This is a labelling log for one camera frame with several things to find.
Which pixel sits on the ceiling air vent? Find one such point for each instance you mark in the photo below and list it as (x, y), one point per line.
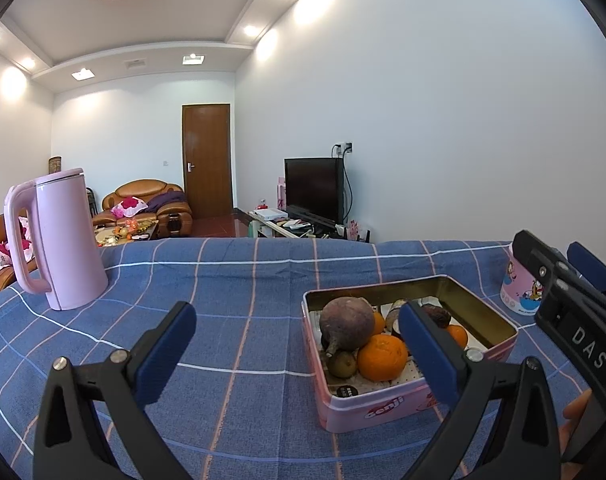
(135, 64)

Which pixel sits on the pink tin box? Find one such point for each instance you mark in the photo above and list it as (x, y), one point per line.
(373, 412)

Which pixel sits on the black television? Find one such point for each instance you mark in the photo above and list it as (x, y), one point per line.
(313, 190)

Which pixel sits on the brown leather armchair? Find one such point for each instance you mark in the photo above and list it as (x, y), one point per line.
(173, 222)

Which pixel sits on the wooden door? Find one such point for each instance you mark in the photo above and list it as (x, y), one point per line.
(206, 162)

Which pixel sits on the orange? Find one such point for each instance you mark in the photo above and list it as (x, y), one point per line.
(458, 336)
(379, 322)
(382, 357)

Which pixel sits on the square ceiling light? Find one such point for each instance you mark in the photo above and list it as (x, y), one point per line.
(193, 58)
(82, 74)

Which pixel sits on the cluttered coffee table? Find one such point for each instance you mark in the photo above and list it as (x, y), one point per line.
(125, 234)

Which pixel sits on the tall pink box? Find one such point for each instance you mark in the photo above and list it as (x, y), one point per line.
(281, 192)

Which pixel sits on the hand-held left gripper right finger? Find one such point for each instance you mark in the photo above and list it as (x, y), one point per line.
(428, 360)

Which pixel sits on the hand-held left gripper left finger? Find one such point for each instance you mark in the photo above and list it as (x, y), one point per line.
(165, 355)

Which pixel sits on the dark purple sugarcane piece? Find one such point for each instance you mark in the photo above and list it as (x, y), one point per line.
(437, 316)

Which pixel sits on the wall outlet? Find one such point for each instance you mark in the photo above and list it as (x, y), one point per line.
(343, 148)

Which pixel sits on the blue plaid tablecloth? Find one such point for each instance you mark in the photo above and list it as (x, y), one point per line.
(233, 285)

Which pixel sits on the purple beet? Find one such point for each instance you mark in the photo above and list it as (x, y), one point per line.
(345, 322)

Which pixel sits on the television stand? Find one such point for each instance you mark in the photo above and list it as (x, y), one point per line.
(283, 230)

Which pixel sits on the brown framed picture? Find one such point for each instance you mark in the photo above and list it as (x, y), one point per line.
(55, 165)

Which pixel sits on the pink electric kettle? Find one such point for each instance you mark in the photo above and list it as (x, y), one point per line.
(65, 240)

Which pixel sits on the brown kiwi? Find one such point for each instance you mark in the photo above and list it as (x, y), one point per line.
(344, 364)

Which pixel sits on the pink cartoon cup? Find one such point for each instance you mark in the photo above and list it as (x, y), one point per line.
(518, 285)

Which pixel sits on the black chairs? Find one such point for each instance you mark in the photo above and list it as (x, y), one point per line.
(90, 202)

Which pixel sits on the person's right hand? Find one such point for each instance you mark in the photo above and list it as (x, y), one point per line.
(577, 406)

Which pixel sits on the pink floral cushion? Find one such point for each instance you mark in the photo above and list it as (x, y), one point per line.
(128, 207)

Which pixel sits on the white set-top box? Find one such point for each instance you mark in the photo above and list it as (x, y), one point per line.
(268, 214)

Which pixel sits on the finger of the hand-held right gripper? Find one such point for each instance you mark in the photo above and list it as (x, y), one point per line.
(590, 265)
(530, 252)

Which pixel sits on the purple blanket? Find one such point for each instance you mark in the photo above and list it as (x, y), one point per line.
(165, 199)

